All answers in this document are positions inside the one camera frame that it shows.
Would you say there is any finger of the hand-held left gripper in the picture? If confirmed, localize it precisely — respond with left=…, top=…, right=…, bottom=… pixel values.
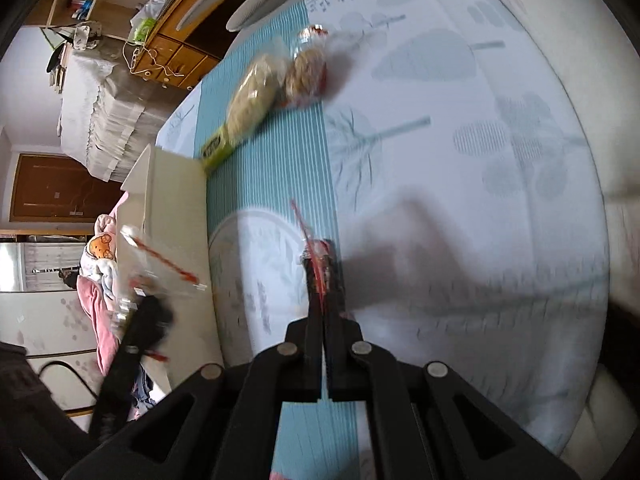
left=120, top=294, right=175, bottom=357

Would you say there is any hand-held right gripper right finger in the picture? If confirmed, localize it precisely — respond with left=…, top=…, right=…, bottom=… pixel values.
left=324, top=240, right=583, bottom=480

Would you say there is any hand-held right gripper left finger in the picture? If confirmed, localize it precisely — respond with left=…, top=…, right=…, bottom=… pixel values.
left=62, top=252, right=325, bottom=480

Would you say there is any dark red snack packet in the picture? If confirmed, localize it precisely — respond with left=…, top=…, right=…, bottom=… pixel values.
left=290, top=199, right=346, bottom=311

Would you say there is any clear red-striped snack packet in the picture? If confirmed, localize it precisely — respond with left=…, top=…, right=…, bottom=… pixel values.
left=112, top=224, right=208, bottom=363

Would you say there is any white storage box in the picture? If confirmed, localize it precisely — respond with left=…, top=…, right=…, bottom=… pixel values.
left=120, top=144, right=226, bottom=396

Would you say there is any person's left forearm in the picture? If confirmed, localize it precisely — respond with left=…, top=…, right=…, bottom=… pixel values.
left=0, top=340, right=98, bottom=480

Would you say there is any clear bag of snacks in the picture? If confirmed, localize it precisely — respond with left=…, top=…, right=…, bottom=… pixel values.
left=282, top=25, right=331, bottom=108

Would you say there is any pink blanket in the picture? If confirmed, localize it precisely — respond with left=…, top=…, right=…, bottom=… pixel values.
left=75, top=195, right=168, bottom=421

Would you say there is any cartoon printed blanket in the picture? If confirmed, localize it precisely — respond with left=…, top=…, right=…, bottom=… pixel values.
left=80, top=214, right=122, bottom=292

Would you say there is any brown wooden door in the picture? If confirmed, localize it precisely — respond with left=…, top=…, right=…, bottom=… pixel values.
left=10, top=152, right=126, bottom=223

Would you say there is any pale yellow snack packet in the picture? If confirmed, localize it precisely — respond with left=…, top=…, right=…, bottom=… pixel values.
left=200, top=52, right=291, bottom=171

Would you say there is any white lace furniture cover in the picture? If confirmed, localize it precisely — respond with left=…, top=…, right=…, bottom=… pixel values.
left=57, top=52, right=201, bottom=183

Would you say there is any stack of books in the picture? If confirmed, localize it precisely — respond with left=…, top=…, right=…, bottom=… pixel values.
left=47, top=42, right=76, bottom=93

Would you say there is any wooden desk with drawers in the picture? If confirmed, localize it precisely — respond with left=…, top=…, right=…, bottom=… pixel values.
left=132, top=0, right=243, bottom=91

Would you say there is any floral cloth bag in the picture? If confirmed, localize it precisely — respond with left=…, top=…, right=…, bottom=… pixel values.
left=72, top=20, right=103, bottom=51

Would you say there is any white plastic bag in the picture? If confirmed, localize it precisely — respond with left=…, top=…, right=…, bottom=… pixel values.
left=132, top=0, right=171, bottom=26

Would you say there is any wooden bookshelf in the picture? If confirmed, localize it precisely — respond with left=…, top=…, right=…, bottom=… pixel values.
left=27, top=0, right=126, bottom=41

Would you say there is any black cable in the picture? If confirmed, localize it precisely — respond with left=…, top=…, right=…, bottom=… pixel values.
left=37, top=359, right=101, bottom=413

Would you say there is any white charging cable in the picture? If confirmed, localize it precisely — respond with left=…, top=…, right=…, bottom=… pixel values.
left=122, top=42, right=190, bottom=85

